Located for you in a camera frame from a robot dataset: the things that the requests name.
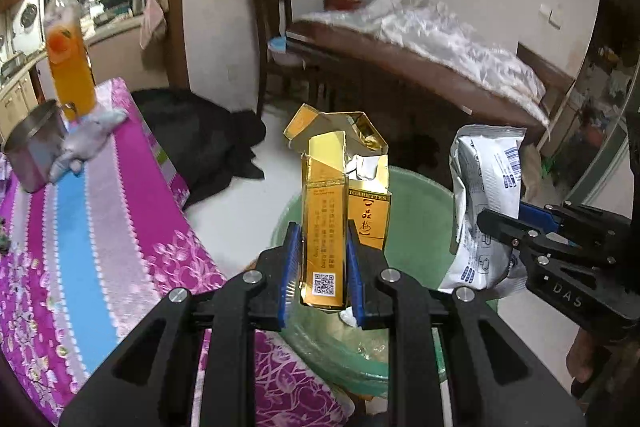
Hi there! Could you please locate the silver foil bag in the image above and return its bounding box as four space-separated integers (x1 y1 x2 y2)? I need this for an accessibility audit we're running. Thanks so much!
438 124 526 298

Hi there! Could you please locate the gold cigarette carton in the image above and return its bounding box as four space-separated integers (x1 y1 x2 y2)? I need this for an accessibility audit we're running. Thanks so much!
283 104 392 311

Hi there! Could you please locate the person right hand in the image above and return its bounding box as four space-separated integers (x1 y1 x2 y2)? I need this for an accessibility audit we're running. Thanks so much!
566 329 612 399

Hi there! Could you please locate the purple floral tablecloth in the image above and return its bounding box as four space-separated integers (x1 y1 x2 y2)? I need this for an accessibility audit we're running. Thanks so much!
0 76 352 427

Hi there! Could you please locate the dark wooden dining table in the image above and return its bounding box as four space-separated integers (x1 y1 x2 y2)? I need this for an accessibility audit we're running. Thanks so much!
286 20 544 138

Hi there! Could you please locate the black cloth on floor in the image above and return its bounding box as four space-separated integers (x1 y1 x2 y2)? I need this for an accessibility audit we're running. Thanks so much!
132 88 267 207

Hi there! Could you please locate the white plastic sheet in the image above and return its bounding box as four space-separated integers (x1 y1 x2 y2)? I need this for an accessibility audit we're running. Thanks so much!
302 0 549 127

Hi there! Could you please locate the grey glove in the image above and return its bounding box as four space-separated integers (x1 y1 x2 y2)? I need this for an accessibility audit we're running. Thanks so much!
49 107 128 184

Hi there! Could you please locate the steel pot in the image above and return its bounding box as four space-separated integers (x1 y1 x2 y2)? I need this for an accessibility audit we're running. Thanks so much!
3 100 67 193

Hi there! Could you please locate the wooden chair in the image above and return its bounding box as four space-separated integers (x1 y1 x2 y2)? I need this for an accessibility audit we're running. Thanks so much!
253 0 307 117

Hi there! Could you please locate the orange juice bottle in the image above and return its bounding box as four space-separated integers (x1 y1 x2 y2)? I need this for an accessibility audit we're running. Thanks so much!
43 0 96 121

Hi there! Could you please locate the blue basin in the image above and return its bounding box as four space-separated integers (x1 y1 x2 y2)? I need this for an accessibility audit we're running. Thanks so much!
268 37 286 54

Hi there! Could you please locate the pink hanging towel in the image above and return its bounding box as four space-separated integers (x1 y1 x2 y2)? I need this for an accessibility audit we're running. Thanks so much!
139 0 167 50

